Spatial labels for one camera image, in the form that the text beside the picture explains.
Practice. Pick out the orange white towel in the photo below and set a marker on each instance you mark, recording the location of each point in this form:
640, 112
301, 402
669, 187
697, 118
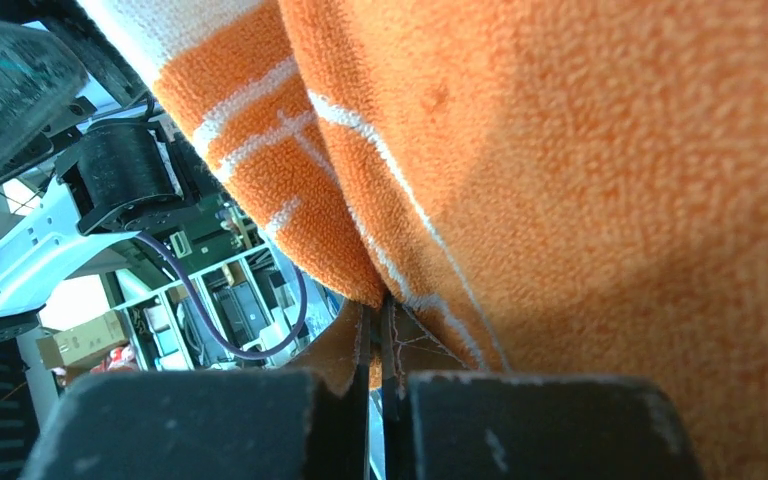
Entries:
541, 186

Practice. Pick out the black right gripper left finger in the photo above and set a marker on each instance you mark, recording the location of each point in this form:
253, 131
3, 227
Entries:
307, 420

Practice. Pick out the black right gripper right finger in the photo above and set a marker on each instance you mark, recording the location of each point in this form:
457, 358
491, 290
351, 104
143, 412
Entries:
443, 421

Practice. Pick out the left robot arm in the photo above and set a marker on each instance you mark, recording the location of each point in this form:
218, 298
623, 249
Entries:
67, 96

